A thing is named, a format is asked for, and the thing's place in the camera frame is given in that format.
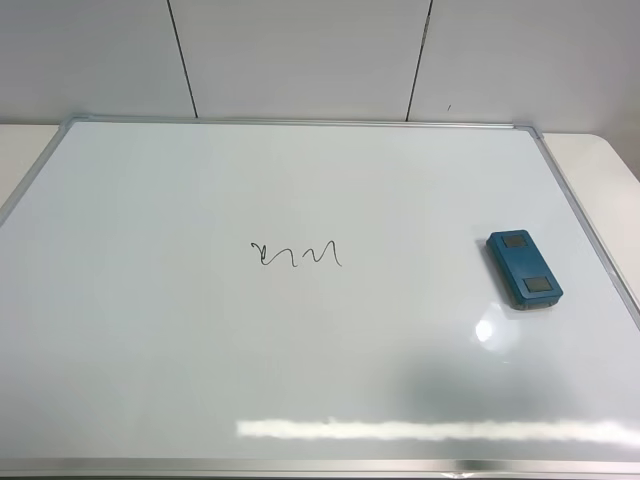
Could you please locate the white whiteboard with aluminium frame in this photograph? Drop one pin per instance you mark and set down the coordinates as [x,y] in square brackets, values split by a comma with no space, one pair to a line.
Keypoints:
[142,338]

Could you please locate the black marker scribble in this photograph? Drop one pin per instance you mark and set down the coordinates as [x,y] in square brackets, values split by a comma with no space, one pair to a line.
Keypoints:
[266,257]

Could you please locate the blue board eraser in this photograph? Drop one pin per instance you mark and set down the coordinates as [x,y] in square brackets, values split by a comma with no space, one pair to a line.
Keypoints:
[529,282]

